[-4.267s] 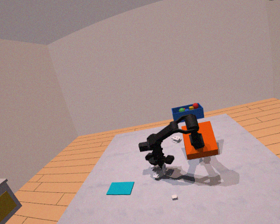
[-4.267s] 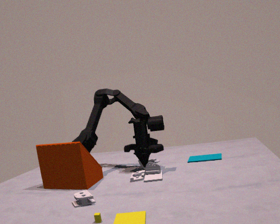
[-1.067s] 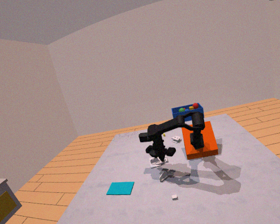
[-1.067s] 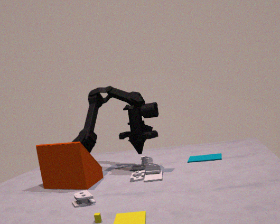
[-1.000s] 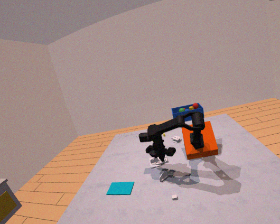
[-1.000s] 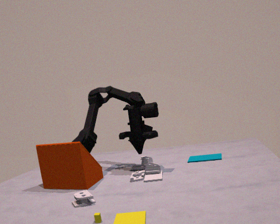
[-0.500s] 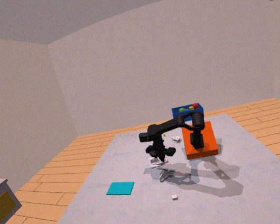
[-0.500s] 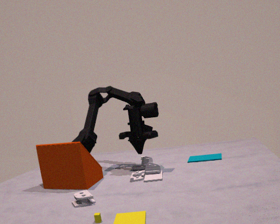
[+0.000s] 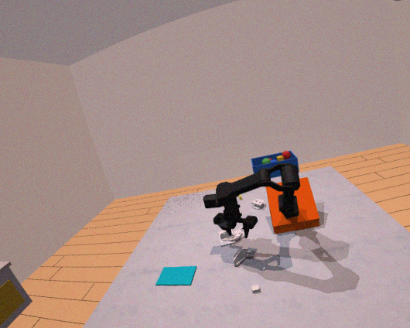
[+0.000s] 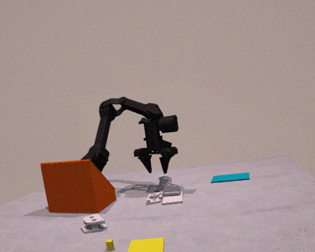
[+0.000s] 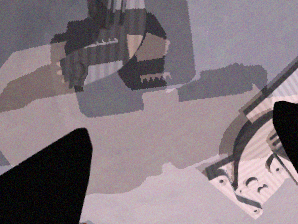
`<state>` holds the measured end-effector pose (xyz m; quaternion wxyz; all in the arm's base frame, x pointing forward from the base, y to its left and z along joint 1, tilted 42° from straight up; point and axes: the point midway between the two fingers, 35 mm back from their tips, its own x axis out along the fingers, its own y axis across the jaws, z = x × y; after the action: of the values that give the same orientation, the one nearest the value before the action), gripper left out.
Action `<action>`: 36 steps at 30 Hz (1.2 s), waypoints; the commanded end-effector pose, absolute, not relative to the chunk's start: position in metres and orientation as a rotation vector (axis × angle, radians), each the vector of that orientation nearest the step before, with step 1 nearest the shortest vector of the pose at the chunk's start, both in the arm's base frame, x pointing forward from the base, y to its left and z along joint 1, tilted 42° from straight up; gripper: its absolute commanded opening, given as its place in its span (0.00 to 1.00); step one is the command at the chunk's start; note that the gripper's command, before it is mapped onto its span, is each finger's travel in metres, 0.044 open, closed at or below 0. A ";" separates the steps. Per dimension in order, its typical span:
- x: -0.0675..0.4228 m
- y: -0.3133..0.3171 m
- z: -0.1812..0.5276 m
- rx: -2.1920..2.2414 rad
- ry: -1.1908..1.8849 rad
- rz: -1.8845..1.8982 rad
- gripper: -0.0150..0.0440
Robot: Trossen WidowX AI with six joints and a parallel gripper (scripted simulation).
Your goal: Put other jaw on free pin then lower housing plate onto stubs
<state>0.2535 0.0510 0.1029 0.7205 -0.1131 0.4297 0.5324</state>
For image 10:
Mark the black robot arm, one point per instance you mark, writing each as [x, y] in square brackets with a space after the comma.
[155, 121]

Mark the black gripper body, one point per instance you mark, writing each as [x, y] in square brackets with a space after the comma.
[154, 144]

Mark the small olive-yellow block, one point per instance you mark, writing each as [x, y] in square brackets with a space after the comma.
[110, 245]

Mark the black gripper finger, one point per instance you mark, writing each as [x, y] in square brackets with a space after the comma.
[165, 162]
[146, 162]

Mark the teal flat plate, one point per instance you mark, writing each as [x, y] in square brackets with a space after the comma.
[231, 177]

